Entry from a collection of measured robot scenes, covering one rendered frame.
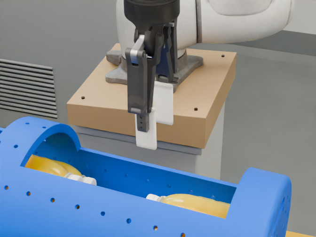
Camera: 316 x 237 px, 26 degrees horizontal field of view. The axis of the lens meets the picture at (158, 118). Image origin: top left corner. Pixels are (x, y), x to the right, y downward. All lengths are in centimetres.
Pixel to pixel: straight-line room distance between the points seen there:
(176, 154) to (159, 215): 57
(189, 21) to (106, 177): 41
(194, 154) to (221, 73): 21
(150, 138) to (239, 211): 17
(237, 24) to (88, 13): 127
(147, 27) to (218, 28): 63
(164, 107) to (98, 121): 53
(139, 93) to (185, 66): 70
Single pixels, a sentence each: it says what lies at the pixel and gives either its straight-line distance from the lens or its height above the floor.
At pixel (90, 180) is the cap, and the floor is 112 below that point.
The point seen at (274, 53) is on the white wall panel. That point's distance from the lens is 395.
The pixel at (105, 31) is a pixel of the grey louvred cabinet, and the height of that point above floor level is 67.
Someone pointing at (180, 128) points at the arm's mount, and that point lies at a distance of 148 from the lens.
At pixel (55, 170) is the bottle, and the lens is 117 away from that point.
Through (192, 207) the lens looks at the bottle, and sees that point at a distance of 108.
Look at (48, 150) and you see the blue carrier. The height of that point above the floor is 109.
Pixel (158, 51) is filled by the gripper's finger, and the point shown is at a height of 145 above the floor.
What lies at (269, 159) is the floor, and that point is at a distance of 315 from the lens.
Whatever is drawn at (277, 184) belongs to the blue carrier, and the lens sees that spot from 105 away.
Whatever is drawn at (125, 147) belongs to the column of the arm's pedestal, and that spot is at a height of 93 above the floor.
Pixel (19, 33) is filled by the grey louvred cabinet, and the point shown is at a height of 60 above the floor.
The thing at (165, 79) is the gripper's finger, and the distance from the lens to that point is 102.
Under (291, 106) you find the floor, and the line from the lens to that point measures 353.
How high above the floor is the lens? 189
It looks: 34 degrees down
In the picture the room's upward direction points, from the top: straight up
